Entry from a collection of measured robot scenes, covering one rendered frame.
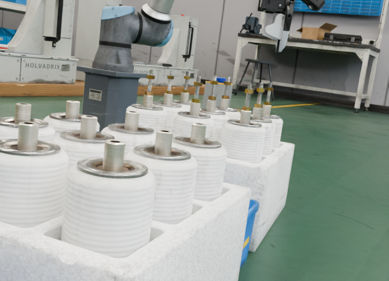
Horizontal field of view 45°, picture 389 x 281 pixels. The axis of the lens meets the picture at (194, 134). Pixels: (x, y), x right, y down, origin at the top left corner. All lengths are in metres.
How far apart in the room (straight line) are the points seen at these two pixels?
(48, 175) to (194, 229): 0.18
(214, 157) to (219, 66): 6.29
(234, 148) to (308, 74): 5.50
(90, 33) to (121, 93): 2.37
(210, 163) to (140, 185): 0.22
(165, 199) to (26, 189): 0.16
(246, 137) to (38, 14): 2.76
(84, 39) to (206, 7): 3.40
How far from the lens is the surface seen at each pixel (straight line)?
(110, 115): 1.67
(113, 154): 0.50
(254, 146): 0.99
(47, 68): 3.44
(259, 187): 0.96
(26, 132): 0.57
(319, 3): 1.25
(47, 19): 3.59
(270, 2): 1.21
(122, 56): 1.69
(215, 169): 0.69
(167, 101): 1.20
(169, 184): 0.57
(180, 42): 5.02
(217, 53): 6.98
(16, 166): 0.54
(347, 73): 6.34
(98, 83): 1.69
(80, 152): 0.63
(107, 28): 1.70
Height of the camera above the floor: 0.38
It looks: 9 degrees down
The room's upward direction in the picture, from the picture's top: 7 degrees clockwise
